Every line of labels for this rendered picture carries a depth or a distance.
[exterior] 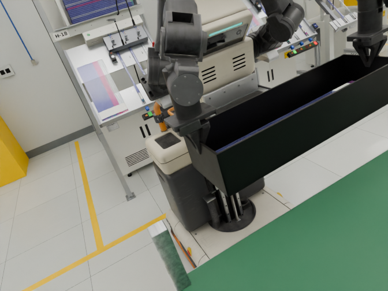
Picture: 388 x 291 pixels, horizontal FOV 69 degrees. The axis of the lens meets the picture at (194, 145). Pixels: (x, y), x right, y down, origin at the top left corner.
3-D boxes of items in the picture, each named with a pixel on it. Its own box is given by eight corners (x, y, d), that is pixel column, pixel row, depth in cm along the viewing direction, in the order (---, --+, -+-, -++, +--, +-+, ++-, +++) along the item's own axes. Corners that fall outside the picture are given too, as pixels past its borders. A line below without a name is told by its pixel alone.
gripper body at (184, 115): (219, 115, 60) (211, 82, 57) (176, 135, 57) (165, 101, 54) (204, 109, 66) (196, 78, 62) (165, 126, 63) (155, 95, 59)
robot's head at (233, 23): (171, 36, 97) (172, -1, 84) (221, 18, 104) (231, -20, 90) (191, 67, 93) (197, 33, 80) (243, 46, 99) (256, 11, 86)
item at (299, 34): (313, 36, 269) (314, 33, 266) (257, 59, 252) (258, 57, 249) (301, 21, 274) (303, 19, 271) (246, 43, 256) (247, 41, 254)
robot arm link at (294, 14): (271, 20, 100) (263, 30, 98) (286, -1, 90) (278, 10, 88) (291, 36, 100) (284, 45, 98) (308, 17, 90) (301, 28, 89)
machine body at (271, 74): (298, 97, 327) (294, 43, 297) (249, 120, 309) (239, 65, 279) (263, 86, 382) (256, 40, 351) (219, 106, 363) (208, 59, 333)
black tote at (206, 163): (343, 88, 92) (343, 53, 87) (399, 97, 78) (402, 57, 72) (193, 167, 76) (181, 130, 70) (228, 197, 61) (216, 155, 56)
